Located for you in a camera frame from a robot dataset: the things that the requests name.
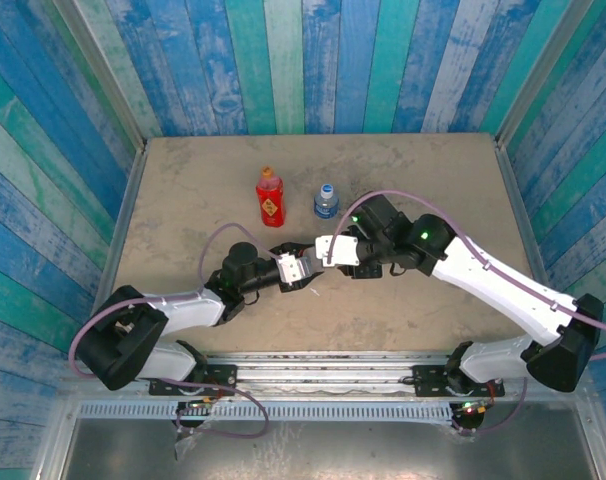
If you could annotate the red juice bottle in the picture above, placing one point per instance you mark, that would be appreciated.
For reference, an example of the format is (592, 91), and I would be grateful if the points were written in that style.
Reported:
(271, 210)

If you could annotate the small blue-label water bottle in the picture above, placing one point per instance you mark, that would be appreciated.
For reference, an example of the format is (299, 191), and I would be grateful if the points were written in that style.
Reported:
(326, 207)

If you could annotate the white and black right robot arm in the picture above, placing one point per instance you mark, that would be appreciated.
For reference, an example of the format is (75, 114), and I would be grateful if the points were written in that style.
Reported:
(498, 285)

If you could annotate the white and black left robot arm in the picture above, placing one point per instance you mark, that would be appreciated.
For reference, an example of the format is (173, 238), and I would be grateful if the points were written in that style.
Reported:
(188, 310)

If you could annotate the grey sheet metal panel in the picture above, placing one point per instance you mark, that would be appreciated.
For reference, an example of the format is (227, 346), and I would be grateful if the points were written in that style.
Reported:
(333, 450)

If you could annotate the aluminium mounting rail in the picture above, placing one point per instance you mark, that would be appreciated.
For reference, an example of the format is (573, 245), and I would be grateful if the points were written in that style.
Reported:
(323, 375)

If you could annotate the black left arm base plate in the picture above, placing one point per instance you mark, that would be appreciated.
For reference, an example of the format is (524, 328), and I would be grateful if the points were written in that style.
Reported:
(223, 375)

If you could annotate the aluminium table side rail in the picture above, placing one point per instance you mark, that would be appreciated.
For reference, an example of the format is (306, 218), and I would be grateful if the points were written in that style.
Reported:
(114, 250)
(526, 225)

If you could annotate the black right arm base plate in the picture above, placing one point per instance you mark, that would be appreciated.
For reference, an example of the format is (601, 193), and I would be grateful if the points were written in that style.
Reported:
(428, 377)

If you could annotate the aluminium corner post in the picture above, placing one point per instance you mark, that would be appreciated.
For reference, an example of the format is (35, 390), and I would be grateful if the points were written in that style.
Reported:
(538, 75)
(104, 75)

